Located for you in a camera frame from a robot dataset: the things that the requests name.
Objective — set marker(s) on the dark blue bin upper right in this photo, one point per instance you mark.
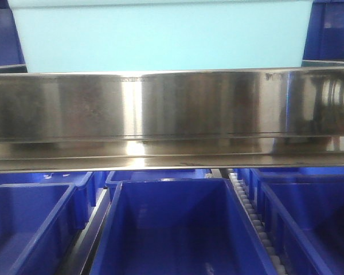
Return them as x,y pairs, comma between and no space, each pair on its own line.
325,35

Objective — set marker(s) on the dark blue bin upper left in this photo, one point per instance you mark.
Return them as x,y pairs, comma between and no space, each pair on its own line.
10,47

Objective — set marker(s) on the dark blue bin right rear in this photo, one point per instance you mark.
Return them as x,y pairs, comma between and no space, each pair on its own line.
254,177

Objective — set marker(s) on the dark blue bin centre rear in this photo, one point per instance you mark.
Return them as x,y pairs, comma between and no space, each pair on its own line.
118,176

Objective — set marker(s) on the white roller track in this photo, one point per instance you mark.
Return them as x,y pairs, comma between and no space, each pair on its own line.
238,186

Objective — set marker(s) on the metal divider rail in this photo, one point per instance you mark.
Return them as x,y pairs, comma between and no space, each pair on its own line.
81,253

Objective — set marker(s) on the dark blue bin right front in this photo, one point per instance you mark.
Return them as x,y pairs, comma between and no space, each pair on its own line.
305,223

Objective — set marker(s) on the dark blue bin centre front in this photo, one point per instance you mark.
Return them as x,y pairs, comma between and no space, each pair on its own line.
190,226

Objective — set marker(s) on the dark blue bin left front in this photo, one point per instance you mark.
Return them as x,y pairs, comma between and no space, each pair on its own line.
37,224

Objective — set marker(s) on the stainless steel shelf front beam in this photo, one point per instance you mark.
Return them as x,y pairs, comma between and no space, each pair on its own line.
171,119

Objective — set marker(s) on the light blue plastic bin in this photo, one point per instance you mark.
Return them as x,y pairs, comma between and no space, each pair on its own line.
79,36

